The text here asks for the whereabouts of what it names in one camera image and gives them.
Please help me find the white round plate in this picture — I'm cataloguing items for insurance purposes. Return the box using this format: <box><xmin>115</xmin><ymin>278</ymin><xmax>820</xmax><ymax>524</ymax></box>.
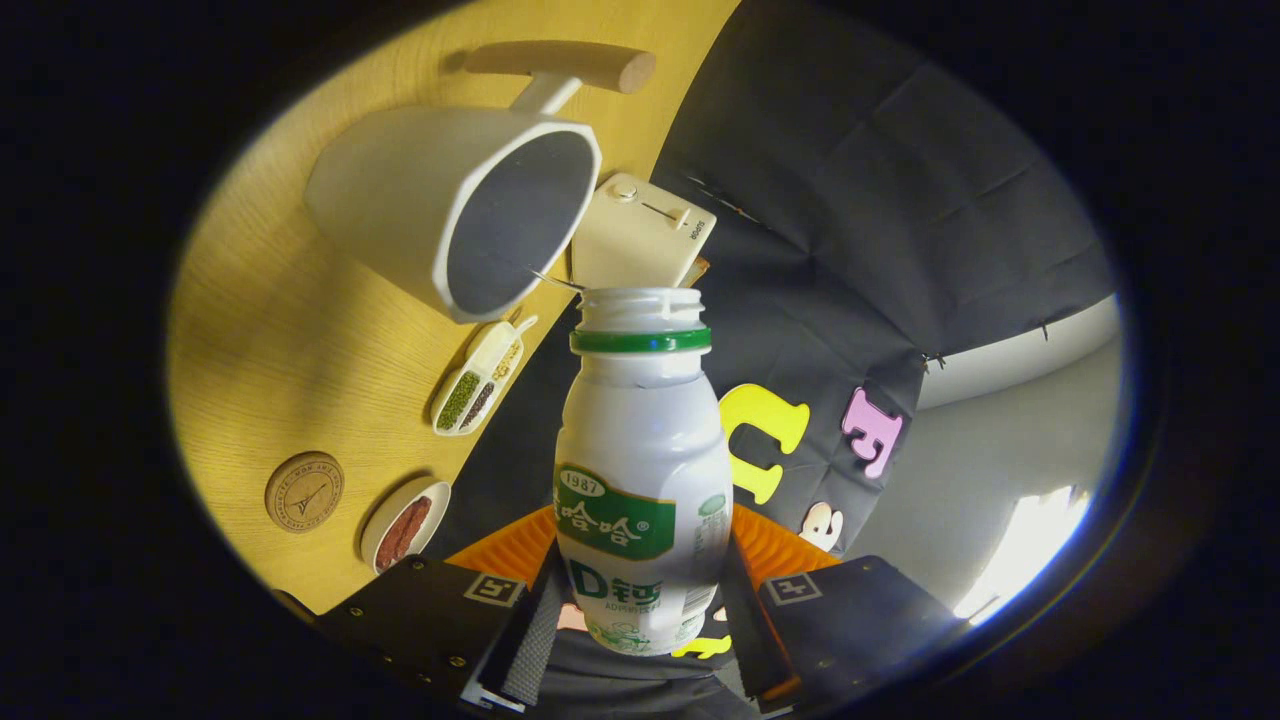
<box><xmin>360</xmin><ymin>478</ymin><xmax>453</xmax><ymax>575</ymax></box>

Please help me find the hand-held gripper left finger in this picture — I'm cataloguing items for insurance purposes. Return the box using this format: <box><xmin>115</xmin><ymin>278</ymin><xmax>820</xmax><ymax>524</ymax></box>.
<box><xmin>315</xmin><ymin>505</ymin><xmax>569</xmax><ymax>713</ymax></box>

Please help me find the white juice bottle green label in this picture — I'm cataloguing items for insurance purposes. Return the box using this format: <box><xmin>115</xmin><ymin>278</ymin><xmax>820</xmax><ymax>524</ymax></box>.
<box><xmin>553</xmin><ymin>287</ymin><xmax>735</xmax><ymax>658</ymax></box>

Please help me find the wooden table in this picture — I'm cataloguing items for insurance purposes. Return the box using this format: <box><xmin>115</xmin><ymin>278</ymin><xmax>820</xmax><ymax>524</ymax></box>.
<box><xmin>165</xmin><ymin>0</ymin><xmax>743</xmax><ymax>616</ymax></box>

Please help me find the round wooden coaster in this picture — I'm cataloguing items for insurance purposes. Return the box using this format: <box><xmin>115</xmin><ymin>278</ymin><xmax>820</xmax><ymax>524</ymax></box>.
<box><xmin>264</xmin><ymin>451</ymin><xmax>346</xmax><ymax>534</ymax></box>

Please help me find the cream toaster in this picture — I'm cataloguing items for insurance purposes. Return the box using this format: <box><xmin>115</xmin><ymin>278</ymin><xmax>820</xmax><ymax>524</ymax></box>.
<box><xmin>570</xmin><ymin>172</ymin><xmax>717</xmax><ymax>293</ymax></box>

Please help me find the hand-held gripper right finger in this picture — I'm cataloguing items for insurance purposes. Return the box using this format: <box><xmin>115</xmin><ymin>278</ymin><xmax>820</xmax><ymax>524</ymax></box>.
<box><xmin>715</xmin><ymin>503</ymin><xmax>971</xmax><ymax>713</ymax></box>

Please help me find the white divided condiment dish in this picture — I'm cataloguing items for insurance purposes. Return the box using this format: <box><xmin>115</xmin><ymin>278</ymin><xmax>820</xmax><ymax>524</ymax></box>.
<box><xmin>430</xmin><ymin>315</ymin><xmax>539</xmax><ymax>438</ymax></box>

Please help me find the white cup wooden handle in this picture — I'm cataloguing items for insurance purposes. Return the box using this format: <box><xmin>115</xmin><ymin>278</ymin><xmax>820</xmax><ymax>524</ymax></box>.
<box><xmin>304</xmin><ymin>40</ymin><xmax>658</xmax><ymax>325</ymax></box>

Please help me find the red meat patty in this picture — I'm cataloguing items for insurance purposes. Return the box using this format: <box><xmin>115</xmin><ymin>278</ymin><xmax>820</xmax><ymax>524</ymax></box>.
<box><xmin>375</xmin><ymin>512</ymin><xmax>413</xmax><ymax>573</ymax></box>
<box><xmin>398</xmin><ymin>496</ymin><xmax>434</xmax><ymax>559</ymax></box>

